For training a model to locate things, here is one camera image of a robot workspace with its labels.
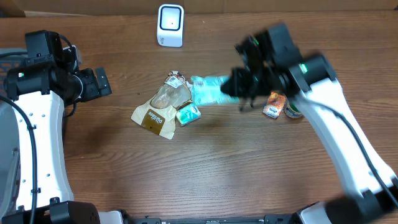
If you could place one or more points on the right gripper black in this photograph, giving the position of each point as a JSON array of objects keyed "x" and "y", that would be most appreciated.
[{"x": 239, "y": 82}]

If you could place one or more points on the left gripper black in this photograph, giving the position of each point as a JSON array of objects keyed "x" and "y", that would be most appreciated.
[{"x": 94, "y": 91}]

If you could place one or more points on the orange snack packet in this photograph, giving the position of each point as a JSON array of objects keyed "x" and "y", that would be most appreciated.
[{"x": 274, "y": 105}]

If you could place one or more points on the teal tissue pack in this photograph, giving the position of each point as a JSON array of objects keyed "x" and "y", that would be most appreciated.
[{"x": 207, "y": 91}]

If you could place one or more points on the green lid jar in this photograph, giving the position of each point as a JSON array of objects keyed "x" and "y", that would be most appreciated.
[{"x": 291, "y": 111}]

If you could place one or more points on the small green white packet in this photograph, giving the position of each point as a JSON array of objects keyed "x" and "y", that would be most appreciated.
[{"x": 188, "y": 114}]

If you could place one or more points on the brown clear snack bag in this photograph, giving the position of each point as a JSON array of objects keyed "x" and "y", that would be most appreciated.
[{"x": 157, "y": 115}]

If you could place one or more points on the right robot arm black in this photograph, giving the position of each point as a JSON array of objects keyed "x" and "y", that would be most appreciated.
[{"x": 272, "y": 62}]

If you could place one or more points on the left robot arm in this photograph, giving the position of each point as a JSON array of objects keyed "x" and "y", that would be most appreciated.
[{"x": 47, "y": 80}]

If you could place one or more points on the white barcode scanner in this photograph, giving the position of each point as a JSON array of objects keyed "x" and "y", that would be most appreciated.
[{"x": 170, "y": 25}]

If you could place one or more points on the grey plastic mesh basket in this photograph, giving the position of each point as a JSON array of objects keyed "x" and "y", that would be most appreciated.
[{"x": 10, "y": 160}]

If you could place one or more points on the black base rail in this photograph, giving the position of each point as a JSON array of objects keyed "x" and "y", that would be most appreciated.
[{"x": 267, "y": 219}]

